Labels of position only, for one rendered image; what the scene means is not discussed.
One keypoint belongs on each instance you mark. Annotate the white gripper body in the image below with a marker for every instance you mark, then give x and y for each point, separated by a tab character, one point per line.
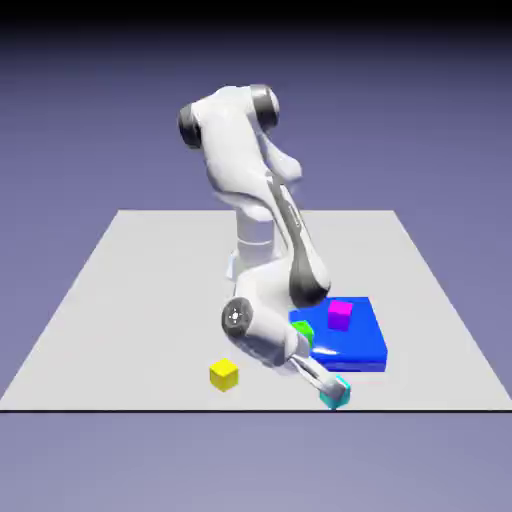
311	370

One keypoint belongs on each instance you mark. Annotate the small cyan cube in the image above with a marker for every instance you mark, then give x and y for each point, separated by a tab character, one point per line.
340	396

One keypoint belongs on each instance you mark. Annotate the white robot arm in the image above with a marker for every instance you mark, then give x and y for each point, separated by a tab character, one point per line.
236	160

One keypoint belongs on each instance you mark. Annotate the small green cube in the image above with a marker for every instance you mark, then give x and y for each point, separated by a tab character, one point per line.
304	329

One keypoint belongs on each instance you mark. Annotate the small magenta cube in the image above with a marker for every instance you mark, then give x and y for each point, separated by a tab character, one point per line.
340	316

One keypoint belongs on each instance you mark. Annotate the small yellow cube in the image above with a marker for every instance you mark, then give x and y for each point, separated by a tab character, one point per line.
224	374

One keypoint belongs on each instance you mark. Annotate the large blue box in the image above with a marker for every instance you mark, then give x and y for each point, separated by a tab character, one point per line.
356	340

